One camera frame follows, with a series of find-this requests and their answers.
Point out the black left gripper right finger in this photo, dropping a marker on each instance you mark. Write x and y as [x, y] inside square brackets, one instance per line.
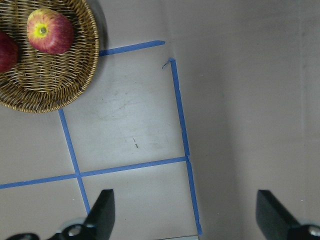
[277, 223]

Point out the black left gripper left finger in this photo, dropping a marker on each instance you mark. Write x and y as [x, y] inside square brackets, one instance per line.
[99, 223]

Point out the red yellow striped apple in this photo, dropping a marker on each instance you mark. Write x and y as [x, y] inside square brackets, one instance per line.
[49, 31]

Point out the woven wicker basket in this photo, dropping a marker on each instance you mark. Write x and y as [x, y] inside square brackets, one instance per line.
[40, 82]

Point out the dark red apple in basket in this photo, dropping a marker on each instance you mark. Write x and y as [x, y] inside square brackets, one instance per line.
[9, 52]

